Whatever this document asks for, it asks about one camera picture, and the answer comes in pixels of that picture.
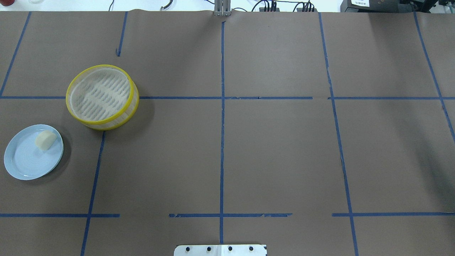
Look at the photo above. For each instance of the white steamed bun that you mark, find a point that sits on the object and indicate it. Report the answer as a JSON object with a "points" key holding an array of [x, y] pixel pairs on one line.
{"points": [[45, 139]]}

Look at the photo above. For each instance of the light blue plate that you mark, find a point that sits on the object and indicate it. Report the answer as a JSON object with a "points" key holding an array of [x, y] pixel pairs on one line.
{"points": [[23, 160]]}

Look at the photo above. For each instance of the grey metal post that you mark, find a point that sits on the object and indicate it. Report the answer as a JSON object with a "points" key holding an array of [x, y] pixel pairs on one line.
{"points": [[222, 7]]}

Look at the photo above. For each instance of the yellow round steamer basket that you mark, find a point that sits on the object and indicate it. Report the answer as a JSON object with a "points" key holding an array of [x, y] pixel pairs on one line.
{"points": [[103, 97]]}

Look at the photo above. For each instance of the white camera stand base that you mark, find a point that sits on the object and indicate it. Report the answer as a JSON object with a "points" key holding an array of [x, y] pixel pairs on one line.
{"points": [[221, 250]]}

